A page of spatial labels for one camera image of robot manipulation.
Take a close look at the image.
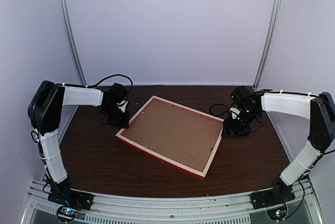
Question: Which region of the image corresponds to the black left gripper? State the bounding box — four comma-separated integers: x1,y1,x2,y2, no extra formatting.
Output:
103,104,131,129

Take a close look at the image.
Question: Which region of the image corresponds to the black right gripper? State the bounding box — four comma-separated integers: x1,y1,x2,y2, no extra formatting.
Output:
221,108,260,139

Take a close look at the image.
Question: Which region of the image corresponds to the red wooden picture frame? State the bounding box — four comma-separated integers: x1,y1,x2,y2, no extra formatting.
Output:
115,95,225,180

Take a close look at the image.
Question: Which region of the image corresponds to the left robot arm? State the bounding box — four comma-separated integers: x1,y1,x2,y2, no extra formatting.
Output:
28,81,131,205

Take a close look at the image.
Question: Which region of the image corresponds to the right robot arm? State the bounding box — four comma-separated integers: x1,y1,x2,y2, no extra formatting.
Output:
221,86,334,204

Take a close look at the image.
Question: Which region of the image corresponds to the right circuit board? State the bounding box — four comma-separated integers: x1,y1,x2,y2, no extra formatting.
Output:
266,207,288,221

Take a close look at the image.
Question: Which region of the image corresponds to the circuit board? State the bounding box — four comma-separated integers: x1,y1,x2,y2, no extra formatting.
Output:
266,207,288,221
56,206,78,222

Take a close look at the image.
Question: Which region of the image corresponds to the left circuit board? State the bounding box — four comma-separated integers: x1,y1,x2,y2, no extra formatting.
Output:
56,206,78,222

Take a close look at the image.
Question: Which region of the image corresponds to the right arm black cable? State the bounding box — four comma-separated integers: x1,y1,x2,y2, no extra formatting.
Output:
209,104,232,119

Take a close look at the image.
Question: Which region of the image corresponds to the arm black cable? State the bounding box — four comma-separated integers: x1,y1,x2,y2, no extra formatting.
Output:
209,104,232,119
91,74,133,96

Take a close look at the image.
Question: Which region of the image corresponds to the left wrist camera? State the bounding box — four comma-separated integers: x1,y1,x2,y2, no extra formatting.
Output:
109,83,128,103

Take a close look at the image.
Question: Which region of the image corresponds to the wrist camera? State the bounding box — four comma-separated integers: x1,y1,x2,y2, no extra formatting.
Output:
109,83,128,103
230,86,254,103

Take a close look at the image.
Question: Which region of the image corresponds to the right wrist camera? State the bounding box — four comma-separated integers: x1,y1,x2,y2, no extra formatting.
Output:
230,86,254,103

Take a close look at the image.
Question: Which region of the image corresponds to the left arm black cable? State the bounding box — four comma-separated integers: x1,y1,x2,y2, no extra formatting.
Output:
91,74,133,96

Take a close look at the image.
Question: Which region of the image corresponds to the aluminium front rail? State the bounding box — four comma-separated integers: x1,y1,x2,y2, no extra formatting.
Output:
22,174,321,224

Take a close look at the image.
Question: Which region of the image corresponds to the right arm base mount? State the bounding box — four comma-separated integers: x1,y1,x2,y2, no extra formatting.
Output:
250,177,295,210

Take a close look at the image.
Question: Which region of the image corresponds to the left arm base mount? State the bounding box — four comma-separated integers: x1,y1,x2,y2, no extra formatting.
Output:
48,183,94,210

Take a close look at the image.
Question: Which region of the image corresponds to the left aluminium corner post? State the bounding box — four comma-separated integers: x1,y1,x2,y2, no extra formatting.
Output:
59,0,86,85

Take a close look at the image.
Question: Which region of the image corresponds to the aluminium corner post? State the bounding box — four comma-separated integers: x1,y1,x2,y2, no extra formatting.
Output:
59,0,86,85
253,0,282,89

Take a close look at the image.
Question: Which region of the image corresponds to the right aluminium corner post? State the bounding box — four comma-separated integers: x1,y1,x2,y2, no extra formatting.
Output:
253,0,282,89

